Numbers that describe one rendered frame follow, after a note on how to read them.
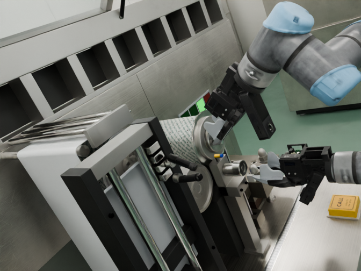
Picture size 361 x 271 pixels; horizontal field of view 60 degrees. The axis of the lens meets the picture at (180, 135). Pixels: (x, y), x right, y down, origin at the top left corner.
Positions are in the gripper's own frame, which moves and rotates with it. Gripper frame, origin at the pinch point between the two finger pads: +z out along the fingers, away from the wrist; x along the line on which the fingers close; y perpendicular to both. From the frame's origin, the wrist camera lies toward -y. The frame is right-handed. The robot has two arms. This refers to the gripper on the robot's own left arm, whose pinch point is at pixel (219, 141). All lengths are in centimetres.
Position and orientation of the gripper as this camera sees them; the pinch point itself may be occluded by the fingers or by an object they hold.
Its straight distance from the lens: 79.1
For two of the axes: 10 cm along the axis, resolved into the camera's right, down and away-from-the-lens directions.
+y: -7.7, -6.1, 1.6
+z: -3.3, 6.1, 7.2
